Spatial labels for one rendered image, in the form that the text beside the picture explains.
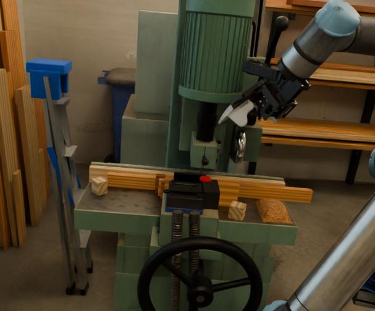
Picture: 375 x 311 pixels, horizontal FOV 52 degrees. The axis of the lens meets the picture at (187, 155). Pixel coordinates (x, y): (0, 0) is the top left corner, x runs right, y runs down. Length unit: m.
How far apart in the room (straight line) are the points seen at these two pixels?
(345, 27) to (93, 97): 2.92
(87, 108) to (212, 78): 2.64
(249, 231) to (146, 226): 0.28
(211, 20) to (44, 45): 2.69
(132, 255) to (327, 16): 0.76
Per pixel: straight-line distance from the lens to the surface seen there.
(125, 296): 1.19
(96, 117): 3.57
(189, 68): 1.02
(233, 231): 1.06
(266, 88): 0.87
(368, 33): 0.88
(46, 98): 1.78
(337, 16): 0.80
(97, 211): 1.05
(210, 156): 1.08
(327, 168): 4.02
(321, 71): 3.22
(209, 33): 0.98
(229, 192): 1.10
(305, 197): 1.23
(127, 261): 1.12
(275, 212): 1.10
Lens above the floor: 1.40
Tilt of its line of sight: 20 degrees down
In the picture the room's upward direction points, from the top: 6 degrees clockwise
